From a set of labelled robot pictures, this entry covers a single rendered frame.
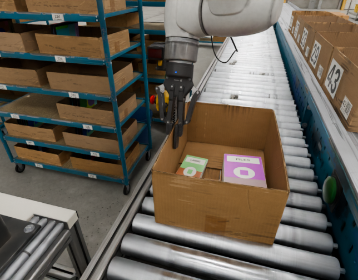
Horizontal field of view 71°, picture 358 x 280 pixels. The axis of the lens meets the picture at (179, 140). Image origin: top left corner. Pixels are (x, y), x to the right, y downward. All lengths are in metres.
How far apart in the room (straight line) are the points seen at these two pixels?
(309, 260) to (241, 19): 0.55
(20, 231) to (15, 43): 1.18
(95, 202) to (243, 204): 1.39
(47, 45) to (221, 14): 1.15
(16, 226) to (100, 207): 1.08
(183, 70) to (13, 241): 0.58
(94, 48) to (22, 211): 0.87
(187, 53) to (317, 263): 0.57
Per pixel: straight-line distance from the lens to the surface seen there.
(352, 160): 0.76
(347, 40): 1.66
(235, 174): 0.70
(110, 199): 1.83
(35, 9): 1.57
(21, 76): 1.80
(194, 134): 0.92
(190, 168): 0.79
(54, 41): 1.55
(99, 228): 1.68
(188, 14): 0.66
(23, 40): 1.68
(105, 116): 1.54
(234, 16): 0.60
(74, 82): 1.55
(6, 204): 0.86
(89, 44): 1.41
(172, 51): 0.67
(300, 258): 0.67
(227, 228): 0.63
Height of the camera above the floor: 1.27
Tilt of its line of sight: 32 degrees down
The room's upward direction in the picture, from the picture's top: straight up
